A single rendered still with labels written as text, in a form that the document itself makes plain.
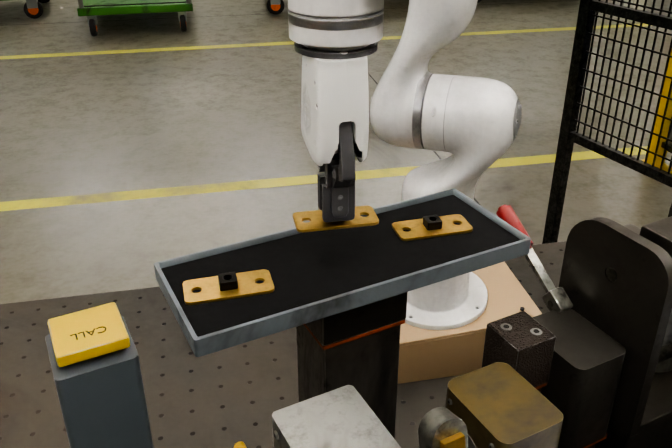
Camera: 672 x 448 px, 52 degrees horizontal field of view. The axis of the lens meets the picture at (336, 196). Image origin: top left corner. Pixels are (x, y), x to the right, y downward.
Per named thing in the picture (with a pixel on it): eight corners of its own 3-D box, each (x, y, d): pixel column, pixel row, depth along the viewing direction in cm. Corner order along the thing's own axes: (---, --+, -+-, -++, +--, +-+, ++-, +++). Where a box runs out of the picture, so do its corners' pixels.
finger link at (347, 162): (333, 88, 62) (326, 119, 67) (347, 166, 59) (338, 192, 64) (346, 88, 62) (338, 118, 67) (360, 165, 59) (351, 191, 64)
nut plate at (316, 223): (297, 233, 68) (297, 222, 67) (291, 215, 71) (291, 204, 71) (380, 224, 69) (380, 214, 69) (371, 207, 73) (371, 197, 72)
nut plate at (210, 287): (185, 305, 63) (183, 295, 63) (182, 283, 67) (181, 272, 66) (275, 292, 65) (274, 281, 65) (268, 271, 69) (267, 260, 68)
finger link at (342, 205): (321, 158, 66) (321, 219, 69) (327, 171, 63) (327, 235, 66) (353, 155, 66) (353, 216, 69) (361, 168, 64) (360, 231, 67)
